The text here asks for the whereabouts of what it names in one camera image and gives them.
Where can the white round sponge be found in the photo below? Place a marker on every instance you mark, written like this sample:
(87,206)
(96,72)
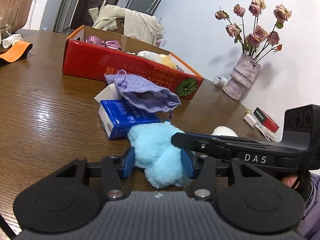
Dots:
(224,131)

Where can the red cardboard box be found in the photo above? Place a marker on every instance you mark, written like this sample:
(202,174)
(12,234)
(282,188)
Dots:
(83,59)

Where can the red cigarette box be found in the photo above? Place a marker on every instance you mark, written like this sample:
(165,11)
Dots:
(266,120)

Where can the blue tissue pack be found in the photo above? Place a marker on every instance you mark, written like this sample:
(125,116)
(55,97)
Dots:
(118,116)

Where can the purple drawstring pouch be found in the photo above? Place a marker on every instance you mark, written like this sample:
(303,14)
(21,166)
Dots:
(142,93)

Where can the light blue fluffy plush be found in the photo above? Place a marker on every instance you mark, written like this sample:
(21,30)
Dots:
(157,156)

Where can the pink hard suitcase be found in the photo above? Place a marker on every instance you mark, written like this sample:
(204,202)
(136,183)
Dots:
(14,15)

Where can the brown chair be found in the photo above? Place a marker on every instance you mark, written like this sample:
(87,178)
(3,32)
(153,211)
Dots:
(120,26)

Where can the small white bottle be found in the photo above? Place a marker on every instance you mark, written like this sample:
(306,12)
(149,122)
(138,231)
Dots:
(219,81)

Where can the beige jacket on chair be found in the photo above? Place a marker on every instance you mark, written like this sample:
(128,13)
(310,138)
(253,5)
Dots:
(137,25)

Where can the white yellow alpaca plush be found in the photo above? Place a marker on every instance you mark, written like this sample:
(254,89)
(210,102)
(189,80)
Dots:
(159,58)

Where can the pink satin bow scrunchie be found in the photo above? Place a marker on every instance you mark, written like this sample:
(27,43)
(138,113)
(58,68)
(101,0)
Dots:
(112,44)

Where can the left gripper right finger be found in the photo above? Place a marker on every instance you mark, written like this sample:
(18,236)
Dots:
(203,170)

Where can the white charger adapter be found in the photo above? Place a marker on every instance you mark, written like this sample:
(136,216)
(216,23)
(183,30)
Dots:
(251,120)

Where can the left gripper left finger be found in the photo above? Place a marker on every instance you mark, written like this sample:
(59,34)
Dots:
(112,170)

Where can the person right hand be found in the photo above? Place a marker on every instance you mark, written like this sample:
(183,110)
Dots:
(291,181)

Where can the pink textured vase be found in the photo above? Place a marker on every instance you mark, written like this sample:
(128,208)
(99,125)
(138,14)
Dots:
(242,76)

